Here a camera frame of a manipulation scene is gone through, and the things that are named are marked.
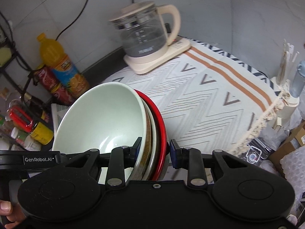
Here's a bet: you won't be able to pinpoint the green bowl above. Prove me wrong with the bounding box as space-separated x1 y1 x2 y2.
142 98 157 180
52 82 148 180

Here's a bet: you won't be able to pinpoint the red plate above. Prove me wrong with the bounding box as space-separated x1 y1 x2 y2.
135 90 168 181

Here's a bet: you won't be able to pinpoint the person's left hand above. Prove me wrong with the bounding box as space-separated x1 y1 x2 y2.
0 200 26 229

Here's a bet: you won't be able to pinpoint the patterned table cloth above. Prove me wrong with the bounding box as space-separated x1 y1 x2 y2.
106 39 284 156

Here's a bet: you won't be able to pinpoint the red snack cans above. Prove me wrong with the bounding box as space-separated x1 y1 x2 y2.
35 64 75 106

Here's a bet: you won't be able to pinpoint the cardboard boxes pile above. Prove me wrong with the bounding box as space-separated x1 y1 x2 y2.
268 120 304 176

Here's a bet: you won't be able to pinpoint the white appliance with holes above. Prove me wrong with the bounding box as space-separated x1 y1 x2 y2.
269 77 299 131

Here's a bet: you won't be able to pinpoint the cream kettle base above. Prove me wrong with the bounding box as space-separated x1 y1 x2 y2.
124 37 191 74

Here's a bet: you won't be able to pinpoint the orange juice bottle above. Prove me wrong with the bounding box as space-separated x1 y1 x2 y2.
37 33 89 98

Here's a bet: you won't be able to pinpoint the light blue bottle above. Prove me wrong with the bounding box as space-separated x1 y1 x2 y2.
290 60 305 98

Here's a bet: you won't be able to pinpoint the white paper sticks bundle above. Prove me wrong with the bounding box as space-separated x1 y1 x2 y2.
275 39 299 86

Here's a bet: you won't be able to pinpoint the black wire shelf rack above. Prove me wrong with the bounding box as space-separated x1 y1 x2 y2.
0 11 46 106

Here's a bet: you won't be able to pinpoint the glass kettle cream handle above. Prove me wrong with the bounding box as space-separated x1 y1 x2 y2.
109 1 181 58

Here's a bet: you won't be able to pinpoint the black wall cable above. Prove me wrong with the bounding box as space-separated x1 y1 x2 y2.
56 0 94 41

